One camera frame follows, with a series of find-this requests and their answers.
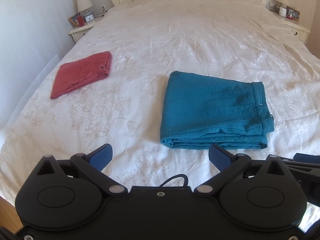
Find teal blue pants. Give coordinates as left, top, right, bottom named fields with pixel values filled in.
left=160, top=71, right=274, bottom=150

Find folded red pants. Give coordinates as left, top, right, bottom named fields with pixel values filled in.
left=50, top=51, right=112, bottom=99

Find right white nightstand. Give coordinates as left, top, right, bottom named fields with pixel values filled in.
left=270, top=10, right=310, bottom=45

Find white nightstand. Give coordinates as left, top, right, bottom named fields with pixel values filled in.
left=270, top=10, right=310, bottom=45
left=68, top=16, right=103, bottom=43

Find left white nightstand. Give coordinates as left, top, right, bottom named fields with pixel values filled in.
left=68, top=16, right=103, bottom=43

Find small alarm clock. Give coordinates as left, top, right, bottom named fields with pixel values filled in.
left=84, top=13, right=95, bottom=23

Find white smart speaker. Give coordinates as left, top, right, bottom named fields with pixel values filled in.
left=279, top=6, right=287, bottom=17

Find left white table lamp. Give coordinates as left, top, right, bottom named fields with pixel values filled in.
left=76, top=0, right=93, bottom=15

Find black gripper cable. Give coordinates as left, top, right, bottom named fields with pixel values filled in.
left=158, top=174, right=189, bottom=188

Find wooden picture frame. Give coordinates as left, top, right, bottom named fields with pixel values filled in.
left=68, top=13, right=85, bottom=28

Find right nightstand picture frame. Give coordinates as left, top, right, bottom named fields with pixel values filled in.
left=286, top=6, right=300, bottom=21

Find white wall socket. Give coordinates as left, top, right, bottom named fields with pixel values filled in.
left=100, top=5, right=107, bottom=13

